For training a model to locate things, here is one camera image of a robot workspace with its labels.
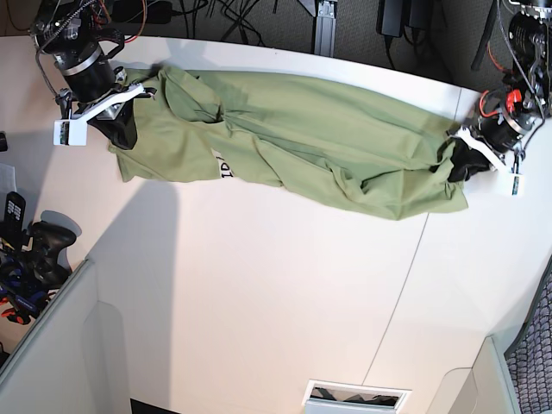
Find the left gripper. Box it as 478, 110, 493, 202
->
448, 88, 548, 182

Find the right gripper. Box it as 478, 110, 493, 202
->
53, 45, 137, 150

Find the green t-shirt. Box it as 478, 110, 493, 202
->
110, 66, 467, 221

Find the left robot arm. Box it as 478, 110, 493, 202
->
448, 1, 551, 183

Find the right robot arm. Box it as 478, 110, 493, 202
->
29, 1, 156, 150

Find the black remote control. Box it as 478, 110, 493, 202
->
4, 191, 26, 229

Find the black game controller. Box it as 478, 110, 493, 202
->
27, 221, 77, 287

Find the black power adapter brick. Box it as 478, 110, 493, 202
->
376, 0, 405, 38

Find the blue orange tools pile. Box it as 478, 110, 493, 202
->
1, 240, 57, 325

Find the mesh office chair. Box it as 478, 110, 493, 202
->
505, 276, 551, 413

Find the grey partition panel left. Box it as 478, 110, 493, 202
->
1, 260, 131, 413

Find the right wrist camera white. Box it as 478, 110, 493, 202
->
53, 120, 88, 147

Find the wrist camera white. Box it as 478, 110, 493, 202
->
495, 172, 525, 198
53, 120, 88, 147

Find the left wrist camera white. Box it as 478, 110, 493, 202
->
495, 172, 525, 198

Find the black cable bundle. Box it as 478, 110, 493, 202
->
383, 16, 454, 83

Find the aluminium table leg post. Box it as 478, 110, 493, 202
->
312, 0, 337, 58

